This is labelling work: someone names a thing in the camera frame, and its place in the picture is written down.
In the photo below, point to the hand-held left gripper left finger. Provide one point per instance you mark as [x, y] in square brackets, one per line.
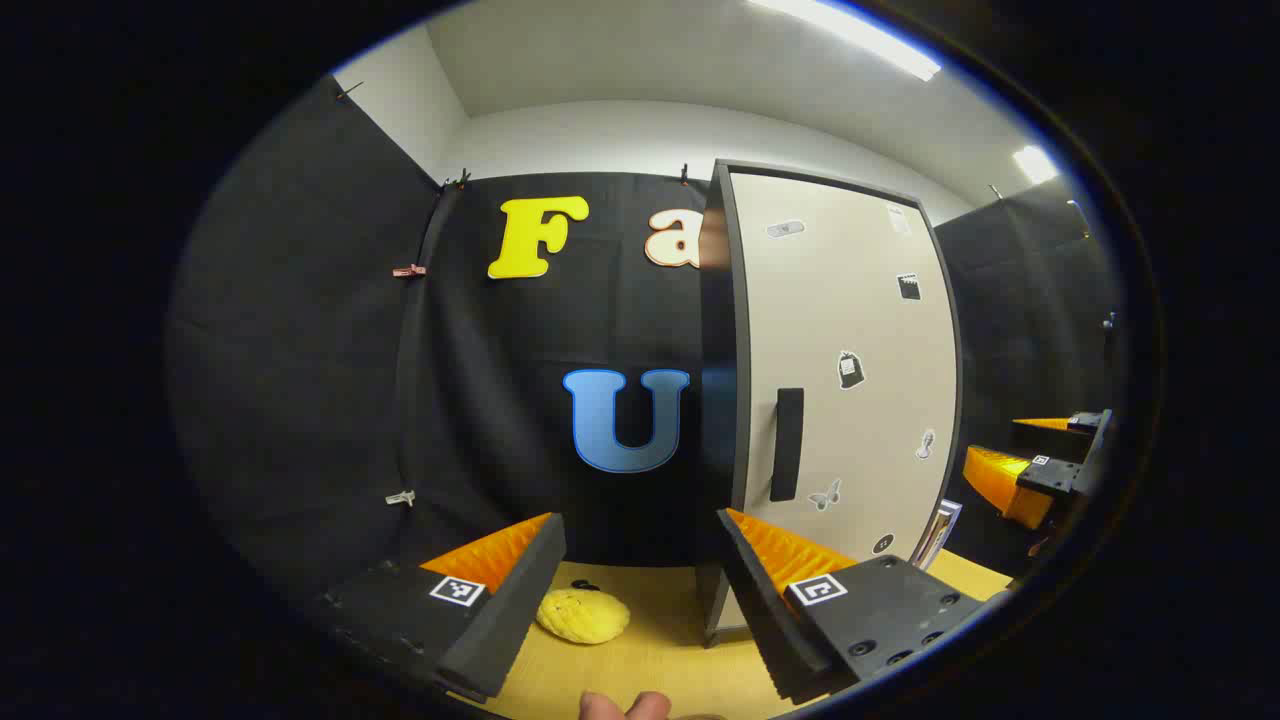
[510, 620]

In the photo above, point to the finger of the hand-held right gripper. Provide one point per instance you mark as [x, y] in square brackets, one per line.
[1050, 475]
[1085, 422]

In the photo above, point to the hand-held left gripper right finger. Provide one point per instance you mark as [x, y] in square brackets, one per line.
[765, 610]

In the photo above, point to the dark grey cabinet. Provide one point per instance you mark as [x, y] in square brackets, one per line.
[718, 400]

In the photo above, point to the beige cabinet door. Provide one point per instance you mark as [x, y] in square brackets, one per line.
[850, 300]

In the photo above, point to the yellow toy lemon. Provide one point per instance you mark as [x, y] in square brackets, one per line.
[583, 615]

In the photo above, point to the white pink book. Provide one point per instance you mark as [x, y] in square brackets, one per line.
[940, 535]

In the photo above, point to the white clip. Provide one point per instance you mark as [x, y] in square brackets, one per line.
[400, 497]

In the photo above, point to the small ceiling light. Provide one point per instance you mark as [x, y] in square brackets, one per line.
[1035, 163]

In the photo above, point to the black backdrop cloth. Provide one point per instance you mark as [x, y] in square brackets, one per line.
[300, 350]

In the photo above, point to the red clip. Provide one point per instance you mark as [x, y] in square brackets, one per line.
[408, 270]

